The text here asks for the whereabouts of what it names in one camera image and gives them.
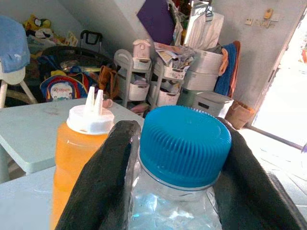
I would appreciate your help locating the grey lidded bin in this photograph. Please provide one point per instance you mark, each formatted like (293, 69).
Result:
(212, 103)

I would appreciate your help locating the blue cloth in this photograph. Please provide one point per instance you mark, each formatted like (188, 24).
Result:
(13, 43)

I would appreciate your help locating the pink toy house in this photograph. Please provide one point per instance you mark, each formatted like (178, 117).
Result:
(141, 49)

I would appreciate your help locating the white storage box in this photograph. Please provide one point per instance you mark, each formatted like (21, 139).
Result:
(201, 81)
(208, 62)

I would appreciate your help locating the blue and orange towel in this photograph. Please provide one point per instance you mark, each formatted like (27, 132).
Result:
(227, 72)

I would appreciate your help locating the white rolling shelf cart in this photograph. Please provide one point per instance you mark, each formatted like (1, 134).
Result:
(124, 60)
(165, 95)

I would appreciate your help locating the colourful kids backpack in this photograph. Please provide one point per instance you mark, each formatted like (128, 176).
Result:
(62, 88)

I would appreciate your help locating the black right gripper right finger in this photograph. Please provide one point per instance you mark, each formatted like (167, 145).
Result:
(249, 196)

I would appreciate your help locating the brown orange bag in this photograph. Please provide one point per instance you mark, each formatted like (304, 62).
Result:
(106, 79)

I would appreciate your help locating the white high chair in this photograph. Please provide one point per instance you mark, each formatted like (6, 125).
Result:
(12, 77)

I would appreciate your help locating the pale green storage box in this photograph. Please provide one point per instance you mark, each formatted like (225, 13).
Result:
(187, 97)

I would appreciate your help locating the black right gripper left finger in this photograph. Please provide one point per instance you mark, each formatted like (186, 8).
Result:
(100, 182)

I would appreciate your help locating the clear bottle with blue cap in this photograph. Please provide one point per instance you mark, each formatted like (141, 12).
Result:
(184, 143)

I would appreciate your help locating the orange squeeze bottle white cap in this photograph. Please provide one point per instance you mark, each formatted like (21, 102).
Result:
(72, 153)

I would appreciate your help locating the white hanging garment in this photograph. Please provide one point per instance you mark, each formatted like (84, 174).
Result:
(206, 33)

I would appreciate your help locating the white wall switch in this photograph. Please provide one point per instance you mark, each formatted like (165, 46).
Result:
(248, 21)

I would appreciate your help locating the yellow stuffed toy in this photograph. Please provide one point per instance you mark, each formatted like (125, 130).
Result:
(38, 22)

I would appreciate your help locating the pale green table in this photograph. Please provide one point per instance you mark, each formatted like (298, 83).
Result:
(28, 134)

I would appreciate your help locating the purple board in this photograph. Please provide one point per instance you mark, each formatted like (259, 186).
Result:
(157, 19)

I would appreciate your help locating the pile of papers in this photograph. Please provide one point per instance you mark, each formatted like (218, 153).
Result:
(172, 55)

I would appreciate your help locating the yellow wall gadget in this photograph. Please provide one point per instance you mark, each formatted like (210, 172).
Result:
(268, 14)

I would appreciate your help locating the black clothes hanger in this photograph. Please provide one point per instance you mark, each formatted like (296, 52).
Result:
(209, 13)

